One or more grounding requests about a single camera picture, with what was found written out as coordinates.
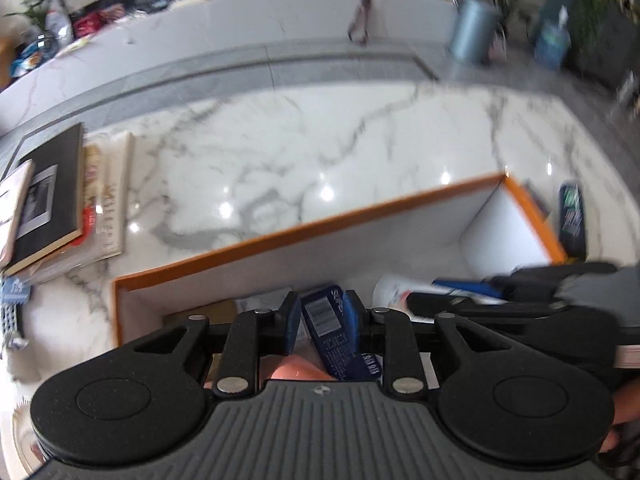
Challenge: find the stack of magazines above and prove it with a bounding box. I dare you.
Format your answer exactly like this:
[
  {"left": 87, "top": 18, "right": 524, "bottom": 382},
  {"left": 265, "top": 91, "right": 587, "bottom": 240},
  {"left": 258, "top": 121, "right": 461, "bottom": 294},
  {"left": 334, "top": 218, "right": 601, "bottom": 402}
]
[{"left": 30, "top": 131, "right": 136, "bottom": 281}]

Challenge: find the gold box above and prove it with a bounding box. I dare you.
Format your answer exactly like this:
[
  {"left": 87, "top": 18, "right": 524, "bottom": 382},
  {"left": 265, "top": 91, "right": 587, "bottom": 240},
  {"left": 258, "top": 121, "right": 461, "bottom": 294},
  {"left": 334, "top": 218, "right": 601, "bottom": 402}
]
[{"left": 164, "top": 299, "right": 240, "bottom": 331}]

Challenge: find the dark grey cabinet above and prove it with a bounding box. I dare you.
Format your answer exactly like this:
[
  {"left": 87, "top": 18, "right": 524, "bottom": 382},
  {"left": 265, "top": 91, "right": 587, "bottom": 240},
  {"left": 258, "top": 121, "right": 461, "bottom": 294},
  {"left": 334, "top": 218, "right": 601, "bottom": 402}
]
[{"left": 570, "top": 10, "right": 636, "bottom": 91}]

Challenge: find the blue-grey trash can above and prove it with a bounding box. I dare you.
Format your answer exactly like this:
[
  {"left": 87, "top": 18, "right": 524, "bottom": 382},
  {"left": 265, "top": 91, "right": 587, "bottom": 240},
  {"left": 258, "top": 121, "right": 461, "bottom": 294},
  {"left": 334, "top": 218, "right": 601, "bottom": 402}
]
[{"left": 447, "top": 0, "right": 501, "bottom": 65}]

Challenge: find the beige envelope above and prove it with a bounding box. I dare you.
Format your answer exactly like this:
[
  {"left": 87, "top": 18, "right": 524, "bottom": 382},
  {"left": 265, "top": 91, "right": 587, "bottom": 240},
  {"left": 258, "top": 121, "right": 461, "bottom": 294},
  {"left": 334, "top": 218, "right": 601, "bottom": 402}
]
[{"left": 55, "top": 37, "right": 93, "bottom": 58}]

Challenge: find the black book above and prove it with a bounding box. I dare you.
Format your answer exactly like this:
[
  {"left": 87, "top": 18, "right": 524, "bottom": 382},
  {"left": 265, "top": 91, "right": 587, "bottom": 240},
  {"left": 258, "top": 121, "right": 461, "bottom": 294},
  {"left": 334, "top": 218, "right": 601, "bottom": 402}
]
[{"left": 2, "top": 122, "right": 86, "bottom": 276}]

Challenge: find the blue card pack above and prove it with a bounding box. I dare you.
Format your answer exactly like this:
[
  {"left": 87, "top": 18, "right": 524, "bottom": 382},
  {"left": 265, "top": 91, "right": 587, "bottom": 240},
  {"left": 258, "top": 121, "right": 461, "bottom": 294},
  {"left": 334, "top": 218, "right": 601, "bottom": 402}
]
[{"left": 0, "top": 276, "right": 32, "bottom": 302}]

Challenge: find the woven handbag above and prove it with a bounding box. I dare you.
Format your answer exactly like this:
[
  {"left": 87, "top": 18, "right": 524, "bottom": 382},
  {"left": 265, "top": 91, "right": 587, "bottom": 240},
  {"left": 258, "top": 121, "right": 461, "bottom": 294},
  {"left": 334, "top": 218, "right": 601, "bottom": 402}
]
[{"left": 487, "top": 30, "right": 508, "bottom": 63}]

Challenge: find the pink tablet case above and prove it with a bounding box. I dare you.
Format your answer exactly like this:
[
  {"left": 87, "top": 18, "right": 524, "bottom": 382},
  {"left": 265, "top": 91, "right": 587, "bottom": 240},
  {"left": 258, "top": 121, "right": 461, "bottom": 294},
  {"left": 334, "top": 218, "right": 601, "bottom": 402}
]
[{"left": 0, "top": 159, "right": 35, "bottom": 268}]

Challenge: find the blue toothpaste box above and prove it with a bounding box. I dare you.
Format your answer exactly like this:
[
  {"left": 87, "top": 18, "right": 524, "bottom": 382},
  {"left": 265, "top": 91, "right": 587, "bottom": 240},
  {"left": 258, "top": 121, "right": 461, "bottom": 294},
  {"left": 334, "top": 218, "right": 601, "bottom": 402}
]
[{"left": 300, "top": 285, "right": 386, "bottom": 383}]

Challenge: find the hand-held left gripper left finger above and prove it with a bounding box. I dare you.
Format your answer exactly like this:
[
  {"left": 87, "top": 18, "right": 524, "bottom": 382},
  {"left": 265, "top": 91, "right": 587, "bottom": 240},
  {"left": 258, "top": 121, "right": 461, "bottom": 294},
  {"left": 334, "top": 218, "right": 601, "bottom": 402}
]
[{"left": 132, "top": 290, "right": 303, "bottom": 398}]

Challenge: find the person's right hand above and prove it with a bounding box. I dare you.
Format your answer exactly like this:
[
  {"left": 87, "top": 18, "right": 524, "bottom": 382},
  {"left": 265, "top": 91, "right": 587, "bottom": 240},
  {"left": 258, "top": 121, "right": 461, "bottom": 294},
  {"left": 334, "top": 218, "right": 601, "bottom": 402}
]
[{"left": 612, "top": 379, "right": 640, "bottom": 453}]

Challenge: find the green plant in glass vase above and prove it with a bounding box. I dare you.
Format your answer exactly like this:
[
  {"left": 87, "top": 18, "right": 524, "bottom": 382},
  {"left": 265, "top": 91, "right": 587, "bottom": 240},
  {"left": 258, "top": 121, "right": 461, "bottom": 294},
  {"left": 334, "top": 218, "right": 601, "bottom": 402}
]
[{"left": 2, "top": 0, "right": 63, "bottom": 23}]

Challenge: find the black spray bottle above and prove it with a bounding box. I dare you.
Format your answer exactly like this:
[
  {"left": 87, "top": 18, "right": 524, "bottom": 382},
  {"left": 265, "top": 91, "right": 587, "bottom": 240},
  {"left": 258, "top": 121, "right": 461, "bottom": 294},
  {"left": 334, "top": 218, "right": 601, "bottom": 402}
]
[{"left": 557, "top": 182, "right": 587, "bottom": 261}]

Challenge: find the white lotion tube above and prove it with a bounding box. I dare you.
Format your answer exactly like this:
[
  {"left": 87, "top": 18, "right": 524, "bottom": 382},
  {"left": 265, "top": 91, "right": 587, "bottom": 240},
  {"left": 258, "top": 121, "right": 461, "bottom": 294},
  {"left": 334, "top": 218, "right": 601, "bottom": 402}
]
[{"left": 372, "top": 272, "right": 506, "bottom": 311}]

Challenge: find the white packet bag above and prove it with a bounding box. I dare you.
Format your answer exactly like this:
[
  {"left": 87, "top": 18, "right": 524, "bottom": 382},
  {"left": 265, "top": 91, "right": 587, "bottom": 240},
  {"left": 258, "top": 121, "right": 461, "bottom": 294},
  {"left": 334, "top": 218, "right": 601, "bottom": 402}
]
[{"left": 45, "top": 0, "right": 75, "bottom": 47}]

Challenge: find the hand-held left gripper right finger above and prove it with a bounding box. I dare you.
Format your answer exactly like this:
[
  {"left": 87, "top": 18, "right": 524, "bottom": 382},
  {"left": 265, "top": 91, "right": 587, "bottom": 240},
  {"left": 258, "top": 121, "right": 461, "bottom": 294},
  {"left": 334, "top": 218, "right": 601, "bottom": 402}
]
[{"left": 344, "top": 289, "right": 516, "bottom": 398}]

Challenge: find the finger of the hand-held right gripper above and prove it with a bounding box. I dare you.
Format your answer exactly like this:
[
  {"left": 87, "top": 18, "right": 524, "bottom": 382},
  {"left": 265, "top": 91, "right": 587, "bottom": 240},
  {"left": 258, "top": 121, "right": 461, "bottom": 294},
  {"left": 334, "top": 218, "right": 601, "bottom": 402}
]
[
  {"left": 432, "top": 279, "right": 506, "bottom": 298},
  {"left": 406, "top": 291, "right": 511, "bottom": 318}
]

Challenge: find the blue snack packet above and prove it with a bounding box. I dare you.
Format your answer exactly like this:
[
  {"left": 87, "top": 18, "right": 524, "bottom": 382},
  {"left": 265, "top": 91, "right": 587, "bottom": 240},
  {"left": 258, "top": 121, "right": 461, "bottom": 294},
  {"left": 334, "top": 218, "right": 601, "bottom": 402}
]
[{"left": 10, "top": 40, "right": 56, "bottom": 78}]

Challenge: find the blue water jug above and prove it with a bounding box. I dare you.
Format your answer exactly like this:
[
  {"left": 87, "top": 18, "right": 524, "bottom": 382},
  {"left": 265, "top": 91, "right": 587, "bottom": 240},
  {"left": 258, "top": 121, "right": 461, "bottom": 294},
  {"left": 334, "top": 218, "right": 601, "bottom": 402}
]
[{"left": 532, "top": 7, "right": 573, "bottom": 71}]

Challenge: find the pink pump bottle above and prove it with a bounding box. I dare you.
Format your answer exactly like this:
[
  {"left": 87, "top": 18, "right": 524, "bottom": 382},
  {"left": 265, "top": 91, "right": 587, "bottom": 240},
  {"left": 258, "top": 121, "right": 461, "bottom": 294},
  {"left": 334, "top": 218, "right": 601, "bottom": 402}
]
[{"left": 270, "top": 354, "right": 331, "bottom": 381}]

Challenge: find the orange cardboard box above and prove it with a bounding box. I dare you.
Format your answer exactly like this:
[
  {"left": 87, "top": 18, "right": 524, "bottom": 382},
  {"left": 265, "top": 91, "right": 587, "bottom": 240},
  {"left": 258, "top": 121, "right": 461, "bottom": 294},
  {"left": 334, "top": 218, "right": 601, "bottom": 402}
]
[{"left": 110, "top": 172, "right": 571, "bottom": 351}]

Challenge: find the white marble television console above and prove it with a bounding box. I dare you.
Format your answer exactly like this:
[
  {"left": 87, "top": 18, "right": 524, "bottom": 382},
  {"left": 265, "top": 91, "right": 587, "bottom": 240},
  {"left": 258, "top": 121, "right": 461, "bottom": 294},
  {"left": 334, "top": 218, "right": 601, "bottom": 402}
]
[{"left": 0, "top": 0, "right": 461, "bottom": 136}]

